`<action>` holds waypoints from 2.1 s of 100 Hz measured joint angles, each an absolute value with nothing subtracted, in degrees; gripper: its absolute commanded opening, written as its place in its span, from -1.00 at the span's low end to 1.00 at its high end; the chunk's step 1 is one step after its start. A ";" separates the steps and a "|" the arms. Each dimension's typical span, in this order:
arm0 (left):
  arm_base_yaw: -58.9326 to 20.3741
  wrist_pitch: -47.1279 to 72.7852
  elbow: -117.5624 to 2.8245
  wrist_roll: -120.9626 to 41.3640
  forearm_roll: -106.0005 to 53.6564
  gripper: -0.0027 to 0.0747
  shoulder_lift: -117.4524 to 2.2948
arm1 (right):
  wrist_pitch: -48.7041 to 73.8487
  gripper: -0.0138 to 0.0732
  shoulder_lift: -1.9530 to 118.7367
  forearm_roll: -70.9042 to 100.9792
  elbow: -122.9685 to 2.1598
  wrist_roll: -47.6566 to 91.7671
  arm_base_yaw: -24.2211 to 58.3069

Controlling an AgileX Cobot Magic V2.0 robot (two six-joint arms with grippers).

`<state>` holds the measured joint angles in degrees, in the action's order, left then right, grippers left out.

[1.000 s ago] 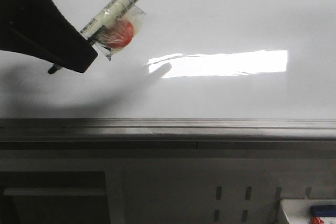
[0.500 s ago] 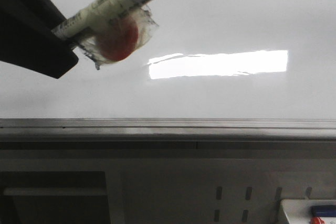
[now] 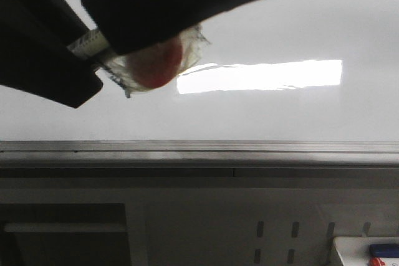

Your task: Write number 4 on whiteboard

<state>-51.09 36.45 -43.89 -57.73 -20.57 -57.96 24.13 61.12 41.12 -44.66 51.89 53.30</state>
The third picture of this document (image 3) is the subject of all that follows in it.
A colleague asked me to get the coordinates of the white marker tray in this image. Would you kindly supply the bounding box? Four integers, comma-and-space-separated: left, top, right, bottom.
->
329, 237, 398, 265

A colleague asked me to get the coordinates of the red magnet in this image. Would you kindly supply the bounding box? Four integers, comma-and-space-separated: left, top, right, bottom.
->
100, 24, 209, 98

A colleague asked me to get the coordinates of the white whiteboard with metal frame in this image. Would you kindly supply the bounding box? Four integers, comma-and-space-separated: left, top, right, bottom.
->
1, 0, 398, 168

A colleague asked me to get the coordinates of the red capped marker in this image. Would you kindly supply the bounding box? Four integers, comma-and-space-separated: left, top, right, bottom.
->
368, 257, 399, 266

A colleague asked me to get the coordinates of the white black whiteboard marker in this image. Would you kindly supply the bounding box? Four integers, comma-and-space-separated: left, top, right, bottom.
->
67, 29, 110, 60

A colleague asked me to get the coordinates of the blue capped marker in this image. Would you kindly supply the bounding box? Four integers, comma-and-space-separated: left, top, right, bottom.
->
369, 243, 399, 259

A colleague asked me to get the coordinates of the white slotted bracket panel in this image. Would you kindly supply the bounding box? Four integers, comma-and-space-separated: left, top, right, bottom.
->
146, 202, 398, 265

